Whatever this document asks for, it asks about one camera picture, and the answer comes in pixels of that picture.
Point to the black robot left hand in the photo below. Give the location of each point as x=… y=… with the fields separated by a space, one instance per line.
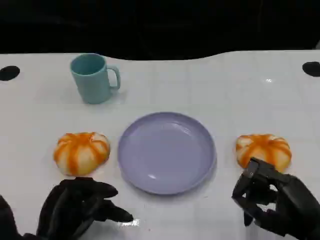
x=67 y=207

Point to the pale green mug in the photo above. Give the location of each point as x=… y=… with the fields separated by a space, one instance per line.
x=92 y=82

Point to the lilac plate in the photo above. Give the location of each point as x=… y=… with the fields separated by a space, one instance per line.
x=166 y=153

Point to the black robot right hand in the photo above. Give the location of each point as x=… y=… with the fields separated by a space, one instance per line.
x=295 y=205

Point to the orange white toy bread roll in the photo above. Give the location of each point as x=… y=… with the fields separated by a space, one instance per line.
x=265 y=147
x=81 y=153

